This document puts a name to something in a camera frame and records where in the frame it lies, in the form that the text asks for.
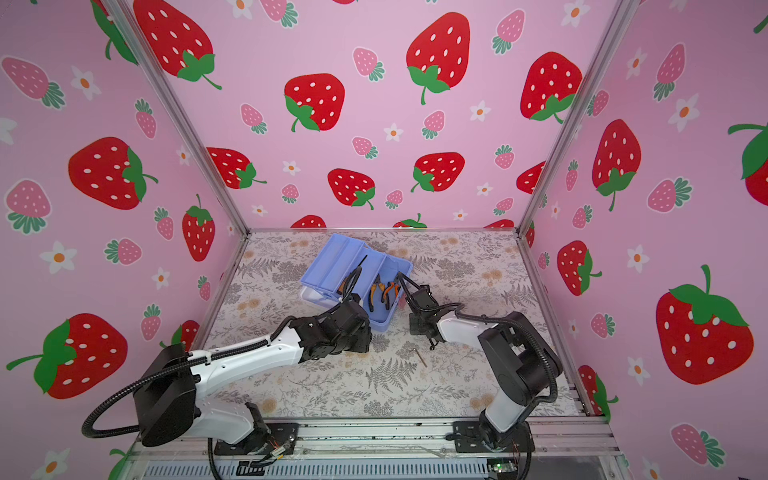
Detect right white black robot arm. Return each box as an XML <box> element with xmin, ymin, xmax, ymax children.
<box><xmin>404</xmin><ymin>285</ymin><xmax>563</xmax><ymax>452</ymax></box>

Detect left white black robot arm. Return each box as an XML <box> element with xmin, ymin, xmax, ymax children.
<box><xmin>133</xmin><ymin>299</ymin><xmax>372</xmax><ymax>455</ymax></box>

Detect blue white plastic toolbox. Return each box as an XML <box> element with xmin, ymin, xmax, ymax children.
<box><xmin>299</xmin><ymin>234</ymin><xmax>413</xmax><ymax>333</ymax></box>

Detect thin metal pin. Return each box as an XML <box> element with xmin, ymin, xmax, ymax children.
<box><xmin>413</xmin><ymin>348</ymin><xmax>428</xmax><ymax>368</ymax></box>

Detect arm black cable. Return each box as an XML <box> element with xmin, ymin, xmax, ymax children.
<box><xmin>80</xmin><ymin>266</ymin><xmax>364</xmax><ymax>480</ymax></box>
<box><xmin>395</xmin><ymin>272</ymin><xmax>559</xmax><ymax>421</ymax></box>

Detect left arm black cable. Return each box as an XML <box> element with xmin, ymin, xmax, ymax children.
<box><xmin>80</xmin><ymin>266</ymin><xmax>364</xmax><ymax>480</ymax></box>

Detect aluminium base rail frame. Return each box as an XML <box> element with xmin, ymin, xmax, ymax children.
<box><xmin>118</xmin><ymin>416</ymin><xmax>632</xmax><ymax>479</ymax></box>

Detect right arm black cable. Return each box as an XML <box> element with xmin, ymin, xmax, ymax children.
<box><xmin>395</xmin><ymin>272</ymin><xmax>559</xmax><ymax>421</ymax></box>

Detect yellow black combination pliers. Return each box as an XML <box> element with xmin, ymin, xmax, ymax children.
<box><xmin>367</xmin><ymin>275</ymin><xmax>384</xmax><ymax>313</ymax></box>

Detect orange black long-nose pliers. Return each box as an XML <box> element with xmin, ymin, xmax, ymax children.
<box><xmin>381</xmin><ymin>272</ymin><xmax>400</xmax><ymax>311</ymax></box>

